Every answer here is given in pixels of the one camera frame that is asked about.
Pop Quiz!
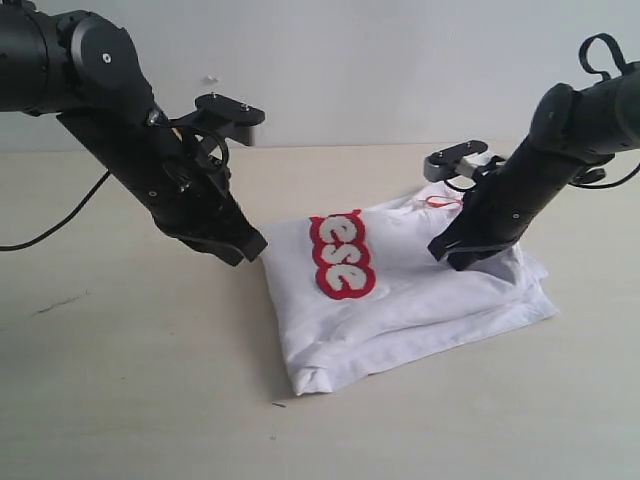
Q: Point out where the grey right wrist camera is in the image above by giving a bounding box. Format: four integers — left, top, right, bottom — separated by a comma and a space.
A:
423, 140, 488, 183

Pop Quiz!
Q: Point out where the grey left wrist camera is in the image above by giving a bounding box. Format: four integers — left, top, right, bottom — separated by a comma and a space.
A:
195, 93, 266, 147

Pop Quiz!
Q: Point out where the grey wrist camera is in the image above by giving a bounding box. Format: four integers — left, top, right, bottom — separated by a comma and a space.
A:
423, 140, 488, 183
195, 93, 266, 147

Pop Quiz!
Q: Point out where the black cable loop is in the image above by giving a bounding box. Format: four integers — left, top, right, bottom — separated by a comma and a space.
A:
578, 32, 632, 81

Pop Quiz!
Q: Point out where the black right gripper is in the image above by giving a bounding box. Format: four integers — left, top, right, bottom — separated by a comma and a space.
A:
427, 174, 540, 271

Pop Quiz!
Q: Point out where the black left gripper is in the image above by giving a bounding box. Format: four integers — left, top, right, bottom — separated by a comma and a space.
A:
149, 134, 267, 266

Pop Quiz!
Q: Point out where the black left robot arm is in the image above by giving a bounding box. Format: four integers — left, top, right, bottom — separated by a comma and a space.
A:
1, 1, 267, 266

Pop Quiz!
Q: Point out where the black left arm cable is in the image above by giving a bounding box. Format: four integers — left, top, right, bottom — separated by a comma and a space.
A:
0, 169, 114, 252

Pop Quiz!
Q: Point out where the orange ribbon tag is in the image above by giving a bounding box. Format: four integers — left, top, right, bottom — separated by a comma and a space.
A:
423, 196, 462, 209

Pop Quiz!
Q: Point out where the white t-shirt with red patch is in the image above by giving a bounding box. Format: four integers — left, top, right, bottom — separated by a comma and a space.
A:
261, 184, 557, 396

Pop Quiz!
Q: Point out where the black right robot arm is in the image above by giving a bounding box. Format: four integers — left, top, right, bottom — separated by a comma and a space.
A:
428, 71, 639, 271

